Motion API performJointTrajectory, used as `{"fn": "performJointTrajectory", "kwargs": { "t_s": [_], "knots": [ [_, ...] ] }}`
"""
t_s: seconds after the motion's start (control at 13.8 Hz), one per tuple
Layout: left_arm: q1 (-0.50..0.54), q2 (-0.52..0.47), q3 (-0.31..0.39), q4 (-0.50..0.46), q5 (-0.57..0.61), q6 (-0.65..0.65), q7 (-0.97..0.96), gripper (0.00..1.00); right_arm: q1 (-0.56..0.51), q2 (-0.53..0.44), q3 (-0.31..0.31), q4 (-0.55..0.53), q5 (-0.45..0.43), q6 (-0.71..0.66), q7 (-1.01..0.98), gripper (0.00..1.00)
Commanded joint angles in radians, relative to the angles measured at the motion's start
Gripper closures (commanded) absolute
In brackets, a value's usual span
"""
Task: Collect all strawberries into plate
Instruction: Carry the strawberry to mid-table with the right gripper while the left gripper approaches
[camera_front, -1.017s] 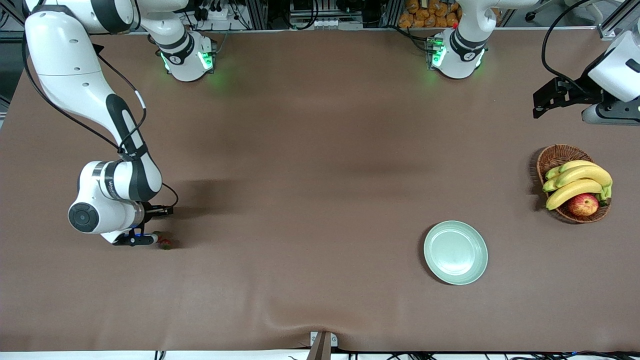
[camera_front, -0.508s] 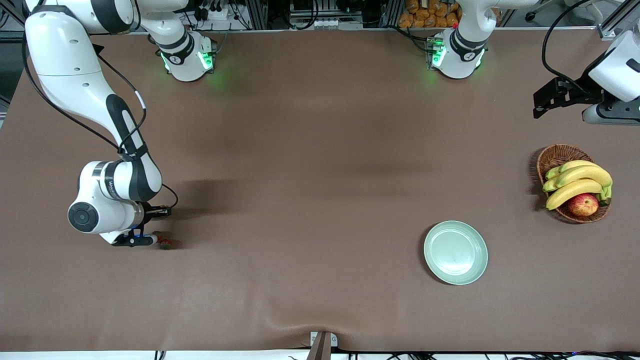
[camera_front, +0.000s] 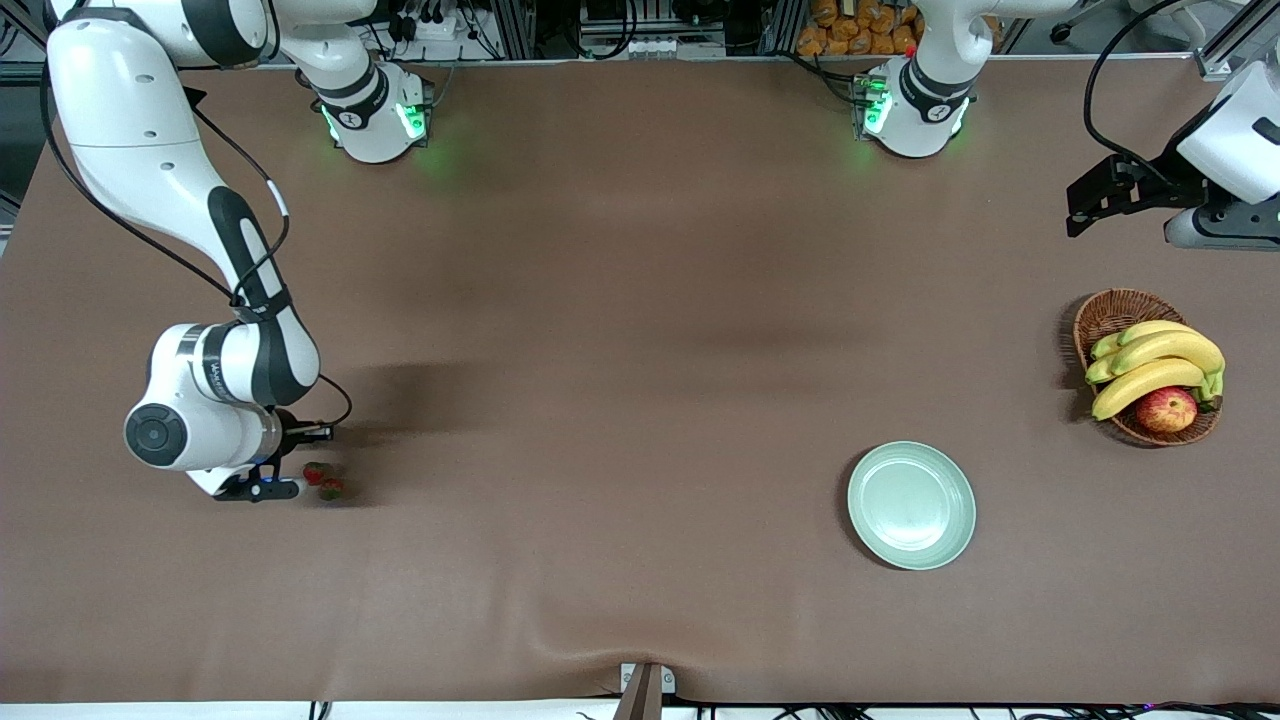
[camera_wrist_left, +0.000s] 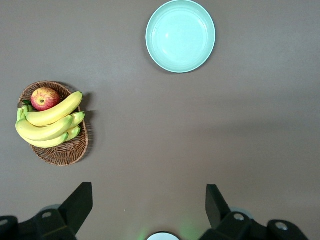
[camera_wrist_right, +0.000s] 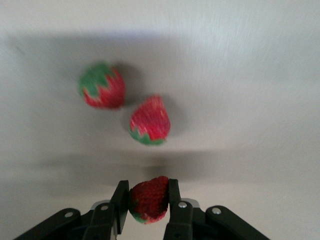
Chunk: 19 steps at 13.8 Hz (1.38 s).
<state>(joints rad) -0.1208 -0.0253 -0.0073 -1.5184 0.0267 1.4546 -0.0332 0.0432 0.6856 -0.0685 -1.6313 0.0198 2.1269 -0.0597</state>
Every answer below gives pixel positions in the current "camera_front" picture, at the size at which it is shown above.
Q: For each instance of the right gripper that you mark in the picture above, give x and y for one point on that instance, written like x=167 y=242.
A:
x=291 y=432

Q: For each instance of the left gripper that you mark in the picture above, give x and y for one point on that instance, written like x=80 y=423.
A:
x=1160 y=183

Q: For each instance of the red strawberry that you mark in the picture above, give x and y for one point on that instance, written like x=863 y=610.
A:
x=332 y=490
x=316 y=473

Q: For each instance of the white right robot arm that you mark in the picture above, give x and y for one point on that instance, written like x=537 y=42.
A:
x=130 y=120

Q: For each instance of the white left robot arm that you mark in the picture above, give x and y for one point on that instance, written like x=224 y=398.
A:
x=915 y=130

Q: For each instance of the pale green plate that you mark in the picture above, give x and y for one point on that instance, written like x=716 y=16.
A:
x=910 y=505

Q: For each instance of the brown wicker basket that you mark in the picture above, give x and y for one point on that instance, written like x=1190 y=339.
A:
x=1120 y=308

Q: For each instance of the yellow banana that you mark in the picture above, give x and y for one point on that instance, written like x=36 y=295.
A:
x=1170 y=348
x=1100 y=370
x=1155 y=329
x=1145 y=385

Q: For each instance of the red apple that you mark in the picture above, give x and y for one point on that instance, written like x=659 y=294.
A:
x=1166 y=410

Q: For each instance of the bag of orange buns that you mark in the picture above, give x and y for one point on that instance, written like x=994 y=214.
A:
x=860 y=25

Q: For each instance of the brown table cloth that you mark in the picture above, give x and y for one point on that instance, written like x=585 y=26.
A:
x=640 y=300

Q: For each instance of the white power strip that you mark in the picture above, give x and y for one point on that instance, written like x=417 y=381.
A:
x=435 y=28

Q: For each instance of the metal table clamp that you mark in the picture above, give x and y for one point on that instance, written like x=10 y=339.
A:
x=645 y=700

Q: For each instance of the white terminal block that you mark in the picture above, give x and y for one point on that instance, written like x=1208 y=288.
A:
x=655 y=47

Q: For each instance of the aluminium frame post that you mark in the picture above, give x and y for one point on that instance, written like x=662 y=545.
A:
x=1230 y=40

